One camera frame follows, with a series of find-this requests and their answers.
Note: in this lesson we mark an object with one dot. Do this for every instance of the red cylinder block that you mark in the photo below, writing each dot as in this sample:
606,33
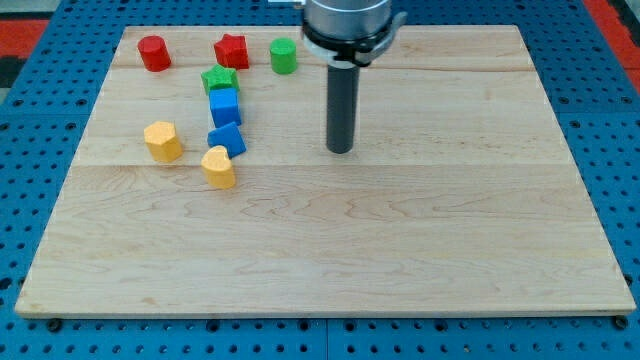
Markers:
154,53

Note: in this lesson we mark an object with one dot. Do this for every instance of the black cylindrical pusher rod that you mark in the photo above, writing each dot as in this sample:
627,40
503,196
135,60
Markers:
342,100

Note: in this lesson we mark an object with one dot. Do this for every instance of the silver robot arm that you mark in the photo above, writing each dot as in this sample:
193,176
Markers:
349,33

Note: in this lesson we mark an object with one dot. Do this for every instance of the blue cube block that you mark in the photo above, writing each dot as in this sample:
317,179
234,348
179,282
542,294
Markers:
228,136
224,107

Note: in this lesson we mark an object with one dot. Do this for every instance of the green star block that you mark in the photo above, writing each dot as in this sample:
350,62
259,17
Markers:
219,77

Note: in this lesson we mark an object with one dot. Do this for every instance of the yellow hexagon block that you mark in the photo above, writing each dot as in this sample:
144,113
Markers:
162,141

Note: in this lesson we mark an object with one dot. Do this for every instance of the blue cube block upper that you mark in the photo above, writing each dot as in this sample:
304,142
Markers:
224,107

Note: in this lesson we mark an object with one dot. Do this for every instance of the wooden board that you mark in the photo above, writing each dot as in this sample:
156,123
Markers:
460,197

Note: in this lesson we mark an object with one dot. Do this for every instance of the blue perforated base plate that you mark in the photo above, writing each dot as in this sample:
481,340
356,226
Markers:
47,108

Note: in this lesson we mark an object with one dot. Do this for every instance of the yellow heart block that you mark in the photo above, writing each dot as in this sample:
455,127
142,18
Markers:
218,168

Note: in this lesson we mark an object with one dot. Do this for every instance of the green cylinder block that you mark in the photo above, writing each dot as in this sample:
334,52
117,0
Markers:
283,55

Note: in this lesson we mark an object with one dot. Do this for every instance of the blue cube block lower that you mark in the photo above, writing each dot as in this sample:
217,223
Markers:
228,136

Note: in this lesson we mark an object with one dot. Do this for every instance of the red star block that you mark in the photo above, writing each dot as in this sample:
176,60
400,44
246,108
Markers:
231,51

